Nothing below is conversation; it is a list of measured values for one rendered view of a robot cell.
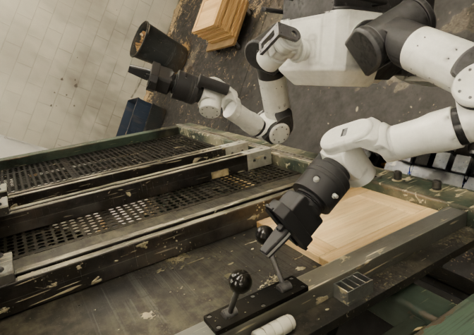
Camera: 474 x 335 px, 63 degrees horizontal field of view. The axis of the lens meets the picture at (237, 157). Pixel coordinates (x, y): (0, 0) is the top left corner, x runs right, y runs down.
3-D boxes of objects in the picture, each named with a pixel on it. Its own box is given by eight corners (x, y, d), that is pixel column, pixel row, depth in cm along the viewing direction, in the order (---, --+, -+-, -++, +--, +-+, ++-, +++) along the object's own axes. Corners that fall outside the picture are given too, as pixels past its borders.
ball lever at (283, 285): (299, 289, 72) (274, 221, 75) (283, 297, 70) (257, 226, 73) (288, 290, 75) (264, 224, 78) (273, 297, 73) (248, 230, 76)
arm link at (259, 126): (223, 115, 131) (262, 139, 142) (234, 128, 123) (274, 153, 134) (242, 89, 129) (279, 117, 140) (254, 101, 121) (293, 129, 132)
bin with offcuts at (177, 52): (195, 41, 523) (152, 16, 487) (183, 76, 518) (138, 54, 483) (178, 46, 566) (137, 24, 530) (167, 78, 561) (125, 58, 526)
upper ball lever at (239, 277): (242, 321, 68) (259, 280, 59) (223, 331, 66) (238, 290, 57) (232, 303, 70) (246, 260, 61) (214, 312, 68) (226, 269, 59)
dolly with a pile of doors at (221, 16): (257, 5, 413) (228, -16, 391) (242, 50, 408) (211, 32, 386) (228, 16, 464) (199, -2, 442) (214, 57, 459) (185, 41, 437)
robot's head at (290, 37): (283, 46, 100) (258, 38, 97) (304, 26, 93) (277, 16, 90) (286, 67, 98) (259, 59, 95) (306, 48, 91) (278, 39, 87)
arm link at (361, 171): (354, 210, 75) (386, 168, 78) (326, 171, 71) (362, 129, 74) (316, 198, 85) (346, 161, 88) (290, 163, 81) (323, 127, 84)
